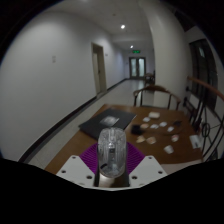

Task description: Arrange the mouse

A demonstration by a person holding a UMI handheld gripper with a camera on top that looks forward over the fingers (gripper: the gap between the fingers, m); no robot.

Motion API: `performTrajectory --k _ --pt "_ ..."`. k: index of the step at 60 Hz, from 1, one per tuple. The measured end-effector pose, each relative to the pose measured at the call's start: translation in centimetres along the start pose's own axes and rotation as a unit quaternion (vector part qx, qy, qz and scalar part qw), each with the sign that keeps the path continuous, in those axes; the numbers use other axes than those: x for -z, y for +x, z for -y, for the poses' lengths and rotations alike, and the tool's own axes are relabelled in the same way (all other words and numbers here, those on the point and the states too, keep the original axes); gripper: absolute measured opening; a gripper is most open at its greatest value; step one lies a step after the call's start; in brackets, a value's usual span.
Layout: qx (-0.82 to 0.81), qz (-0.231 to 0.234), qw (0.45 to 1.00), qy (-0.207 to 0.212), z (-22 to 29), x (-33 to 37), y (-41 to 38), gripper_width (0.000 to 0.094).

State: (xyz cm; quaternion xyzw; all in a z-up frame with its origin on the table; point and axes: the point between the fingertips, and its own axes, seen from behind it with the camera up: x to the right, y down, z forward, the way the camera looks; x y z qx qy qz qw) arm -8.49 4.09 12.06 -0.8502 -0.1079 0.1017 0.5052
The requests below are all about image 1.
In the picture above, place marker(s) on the dark window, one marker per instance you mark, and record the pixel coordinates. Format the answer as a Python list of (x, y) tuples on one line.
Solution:
[(203, 70)]

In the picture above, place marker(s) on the dark wooden chair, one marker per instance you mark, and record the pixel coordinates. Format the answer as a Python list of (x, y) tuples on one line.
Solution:
[(149, 77)]

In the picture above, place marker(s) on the white rectangular card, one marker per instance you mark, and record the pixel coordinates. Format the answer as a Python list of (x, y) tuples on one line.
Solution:
[(154, 115)]

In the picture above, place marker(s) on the white printed card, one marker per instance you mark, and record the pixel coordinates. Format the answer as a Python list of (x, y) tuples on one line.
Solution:
[(195, 140)]

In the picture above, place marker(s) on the green exit sign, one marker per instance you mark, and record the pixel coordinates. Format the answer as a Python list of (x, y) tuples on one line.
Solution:
[(136, 51)]

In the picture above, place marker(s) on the glass double door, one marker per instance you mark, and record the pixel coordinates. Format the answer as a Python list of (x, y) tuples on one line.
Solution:
[(137, 67)]

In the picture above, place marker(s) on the white paper sheet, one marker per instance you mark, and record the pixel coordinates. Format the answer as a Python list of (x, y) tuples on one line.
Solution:
[(181, 165)]

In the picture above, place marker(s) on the small black box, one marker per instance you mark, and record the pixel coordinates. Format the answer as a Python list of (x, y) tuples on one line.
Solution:
[(136, 129)]

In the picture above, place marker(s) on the black mouse pad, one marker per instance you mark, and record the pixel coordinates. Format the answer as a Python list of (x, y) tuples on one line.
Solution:
[(100, 123)]

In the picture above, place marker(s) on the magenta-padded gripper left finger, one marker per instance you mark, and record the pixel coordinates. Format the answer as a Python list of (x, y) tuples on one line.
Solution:
[(87, 160)]

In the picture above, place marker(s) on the small orange-white sticker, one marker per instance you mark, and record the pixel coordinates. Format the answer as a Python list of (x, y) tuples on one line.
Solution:
[(151, 140)]

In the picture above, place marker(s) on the curved-back wooden chair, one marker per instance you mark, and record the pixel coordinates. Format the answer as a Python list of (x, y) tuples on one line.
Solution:
[(156, 88)]

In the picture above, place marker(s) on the transparent computer mouse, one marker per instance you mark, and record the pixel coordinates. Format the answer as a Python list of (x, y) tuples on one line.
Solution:
[(111, 151)]

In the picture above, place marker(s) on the small beige sticker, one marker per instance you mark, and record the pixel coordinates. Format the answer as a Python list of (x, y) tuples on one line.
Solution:
[(140, 139)]

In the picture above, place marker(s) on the round ceiling light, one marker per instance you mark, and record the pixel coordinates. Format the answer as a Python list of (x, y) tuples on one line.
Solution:
[(131, 47), (123, 26)]

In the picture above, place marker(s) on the brown side doorway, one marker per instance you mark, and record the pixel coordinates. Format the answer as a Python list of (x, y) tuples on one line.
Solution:
[(99, 68)]

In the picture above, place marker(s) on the small red-white sticker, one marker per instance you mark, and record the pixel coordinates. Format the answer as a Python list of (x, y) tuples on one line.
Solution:
[(174, 137)]

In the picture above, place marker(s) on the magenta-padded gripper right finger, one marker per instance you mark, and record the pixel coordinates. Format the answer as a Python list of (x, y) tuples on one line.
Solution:
[(136, 160)]

